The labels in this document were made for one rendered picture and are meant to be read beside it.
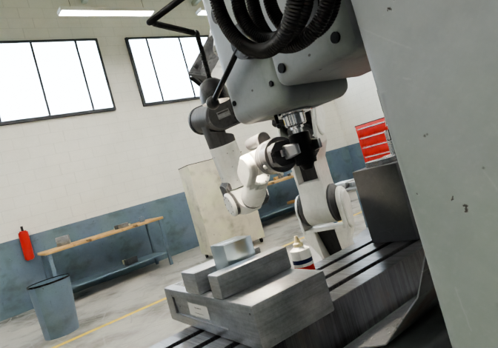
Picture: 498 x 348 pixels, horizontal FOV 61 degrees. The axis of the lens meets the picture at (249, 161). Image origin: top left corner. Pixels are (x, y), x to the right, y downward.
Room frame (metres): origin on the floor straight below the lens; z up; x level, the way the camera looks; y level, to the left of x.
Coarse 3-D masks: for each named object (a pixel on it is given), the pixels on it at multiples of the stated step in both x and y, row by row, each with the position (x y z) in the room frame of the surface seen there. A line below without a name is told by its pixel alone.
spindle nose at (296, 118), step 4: (296, 112) 0.90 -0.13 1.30; (300, 112) 0.90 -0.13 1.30; (284, 116) 0.91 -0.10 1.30; (288, 116) 0.90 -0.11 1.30; (292, 116) 0.90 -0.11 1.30; (296, 116) 0.90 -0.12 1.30; (300, 116) 0.90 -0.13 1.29; (304, 116) 0.91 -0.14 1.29; (284, 120) 0.91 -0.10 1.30; (288, 120) 0.90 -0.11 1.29; (292, 120) 0.90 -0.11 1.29; (296, 120) 0.90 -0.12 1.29; (300, 120) 0.90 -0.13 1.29; (304, 120) 0.91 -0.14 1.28; (288, 124) 0.91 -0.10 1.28; (292, 124) 0.90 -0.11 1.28
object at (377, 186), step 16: (384, 160) 1.03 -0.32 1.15; (368, 176) 1.04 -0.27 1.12; (384, 176) 1.01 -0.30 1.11; (400, 176) 0.99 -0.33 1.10; (368, 192) 1.05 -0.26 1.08; (384, 192) 1.02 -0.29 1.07; (400, 192) 0.99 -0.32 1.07; (368, 208) 1.06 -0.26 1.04; (384, 208) 1.03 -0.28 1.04; (400, 208) 1.00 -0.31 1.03; (368, 224) 1.07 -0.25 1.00; (384, 224) 1.04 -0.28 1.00; (400, 224) 1.01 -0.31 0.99; (384, 240) 1.05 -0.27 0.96; (400, 240) 1.02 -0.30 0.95
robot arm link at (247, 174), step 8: (240, 160) 1.12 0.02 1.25; (248, 160) 1.09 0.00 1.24; (240, 168) 1.14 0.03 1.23; (248, 168) 1.09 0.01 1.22; (256, 168) 1.10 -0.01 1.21; (240, 176) 1.16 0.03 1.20; (248, 176) 1.11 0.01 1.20; (256, 176) 1.12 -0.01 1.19; (264, 176) 1.20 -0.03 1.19; (248, 184) 1.14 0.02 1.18; (256, 184) 1.16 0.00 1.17; (264, 184) 1.19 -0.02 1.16
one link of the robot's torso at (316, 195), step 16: (320, 112) 1.60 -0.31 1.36; (320, 128) 1.55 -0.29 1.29; (320, 160) 1.58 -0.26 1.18; (304, 176) 1.63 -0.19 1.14; (320, 176) 1.55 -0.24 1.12; (304, 192) 1.59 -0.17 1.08; (320, 192) 1.55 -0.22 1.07; (304, 208) 1.59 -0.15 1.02; (320, 208) 1.55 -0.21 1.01; (336, 208) 1.54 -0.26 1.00
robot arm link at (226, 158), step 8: (232, 144) 1.32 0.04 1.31; (216, 152) 1.32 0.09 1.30; (224, 152) 1.32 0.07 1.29; (232, 152) 1.33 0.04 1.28; (216, 160) 1.33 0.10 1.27; (224, 160) 1.32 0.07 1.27; (232, 160) 1.33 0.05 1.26; (216, 168) 1.36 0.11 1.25; (224, 168) 1.33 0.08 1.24; (232, 168) 1.33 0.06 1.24; (224, 176) 1.34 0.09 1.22; (232, 176) 1.33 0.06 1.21; (224, 184) 1.35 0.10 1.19; (232, 184) 1.34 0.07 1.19; (240, 184) 1.34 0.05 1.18; (224, 192) 1.36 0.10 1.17; (224, 200) 1.36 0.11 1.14; (232, 200) 1.31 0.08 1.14; (232, 208) 1.32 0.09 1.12
